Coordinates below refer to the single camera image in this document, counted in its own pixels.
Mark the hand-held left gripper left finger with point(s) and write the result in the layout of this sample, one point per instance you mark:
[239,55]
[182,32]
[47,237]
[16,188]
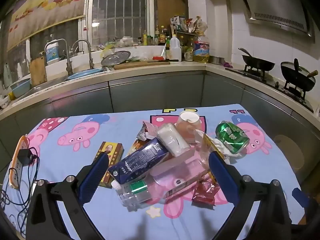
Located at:
[96,177]

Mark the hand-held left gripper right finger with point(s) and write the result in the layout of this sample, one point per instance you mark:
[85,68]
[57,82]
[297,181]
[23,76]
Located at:
[222,177]

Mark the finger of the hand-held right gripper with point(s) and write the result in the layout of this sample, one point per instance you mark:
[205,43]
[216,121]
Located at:
[301,197]

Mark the white tissue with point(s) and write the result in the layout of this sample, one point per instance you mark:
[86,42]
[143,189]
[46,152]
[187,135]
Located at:
[230,156]

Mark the brown yellow spice box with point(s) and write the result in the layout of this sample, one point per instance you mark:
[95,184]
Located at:
[113,149]

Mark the clear plastic bottle green label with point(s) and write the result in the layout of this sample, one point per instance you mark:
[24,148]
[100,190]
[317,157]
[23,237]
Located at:
[140,192]

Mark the dark blue milk carton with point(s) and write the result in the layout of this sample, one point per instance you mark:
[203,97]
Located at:
[140,162]

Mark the beige trash bin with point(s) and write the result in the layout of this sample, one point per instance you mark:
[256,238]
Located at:
[287,152]

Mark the pink white paper cup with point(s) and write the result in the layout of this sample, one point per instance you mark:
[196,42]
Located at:
[186,127]

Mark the dark red snack wrapper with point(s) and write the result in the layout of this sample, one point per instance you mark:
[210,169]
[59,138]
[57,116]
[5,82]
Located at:
[205,192]

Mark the cartoon pig printed blanket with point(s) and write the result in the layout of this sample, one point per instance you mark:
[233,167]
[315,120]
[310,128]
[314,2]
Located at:
[75,155]

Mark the long yellow box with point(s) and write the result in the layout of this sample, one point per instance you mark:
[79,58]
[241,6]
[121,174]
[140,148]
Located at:
[207,142]

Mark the crushed green can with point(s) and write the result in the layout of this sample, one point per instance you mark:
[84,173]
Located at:
[231,137]

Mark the clear wrapped white pack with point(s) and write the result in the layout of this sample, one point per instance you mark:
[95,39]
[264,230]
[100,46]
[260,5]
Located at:
[172,140]

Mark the silver red torn wrapper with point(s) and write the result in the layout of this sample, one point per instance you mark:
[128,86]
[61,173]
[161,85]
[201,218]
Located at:
[146,131]

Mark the black charger adapter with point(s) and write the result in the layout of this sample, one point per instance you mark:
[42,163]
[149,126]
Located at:
[25,158]

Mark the orange white power strip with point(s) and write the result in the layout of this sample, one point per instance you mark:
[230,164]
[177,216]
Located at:
[15,175]

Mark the blue plate in sink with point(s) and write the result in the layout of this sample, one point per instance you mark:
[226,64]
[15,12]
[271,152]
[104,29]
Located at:
[85,74]

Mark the kitchen counter with grey cabinets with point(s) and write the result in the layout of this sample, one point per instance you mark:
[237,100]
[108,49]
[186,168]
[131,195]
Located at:
[155,90]

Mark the gas stove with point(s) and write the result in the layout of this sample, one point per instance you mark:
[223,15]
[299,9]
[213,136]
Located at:
[275,83]

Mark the steel faucet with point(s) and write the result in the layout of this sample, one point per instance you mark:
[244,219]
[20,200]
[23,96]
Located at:
[90,60]
[68,66]

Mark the blue plastic basin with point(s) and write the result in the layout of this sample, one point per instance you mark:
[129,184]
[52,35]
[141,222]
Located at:
[21,87]

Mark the steel bowl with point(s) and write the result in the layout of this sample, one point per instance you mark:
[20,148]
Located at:
[216,60]

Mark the black pot with glass lid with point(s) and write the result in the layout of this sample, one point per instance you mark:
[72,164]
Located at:
[297,78]

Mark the black wok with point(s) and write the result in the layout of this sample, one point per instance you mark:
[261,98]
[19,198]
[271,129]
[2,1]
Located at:
[258,63]

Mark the round pan lid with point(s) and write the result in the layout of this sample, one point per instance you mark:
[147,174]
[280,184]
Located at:
[115,58]

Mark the long wooden cutting board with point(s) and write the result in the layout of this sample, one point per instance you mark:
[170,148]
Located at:
[140,65]

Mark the small wooden chopping board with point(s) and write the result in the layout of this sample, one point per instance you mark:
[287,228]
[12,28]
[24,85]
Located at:
[38,71]

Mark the yellow cooking oil bottle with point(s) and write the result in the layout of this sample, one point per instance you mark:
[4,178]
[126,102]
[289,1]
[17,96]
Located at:
[201,51]

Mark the blue white detergent container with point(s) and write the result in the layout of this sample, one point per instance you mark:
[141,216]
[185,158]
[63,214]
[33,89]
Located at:
[52,52]

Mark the white plastic jug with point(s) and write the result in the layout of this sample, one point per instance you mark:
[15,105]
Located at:
[173,50]

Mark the row of sauce bottles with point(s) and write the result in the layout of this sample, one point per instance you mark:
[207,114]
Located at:
[156,38]

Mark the pile of seasoning packets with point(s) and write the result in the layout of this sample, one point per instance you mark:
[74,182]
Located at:
[187,25]

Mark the barred window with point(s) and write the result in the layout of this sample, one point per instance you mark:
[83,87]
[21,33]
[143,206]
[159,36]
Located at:
[120,10]

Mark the steel range hood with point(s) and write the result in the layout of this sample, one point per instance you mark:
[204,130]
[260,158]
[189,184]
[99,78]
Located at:
[275,5]

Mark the colourful wall poster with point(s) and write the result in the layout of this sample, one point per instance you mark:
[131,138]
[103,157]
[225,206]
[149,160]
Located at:
[45,2]

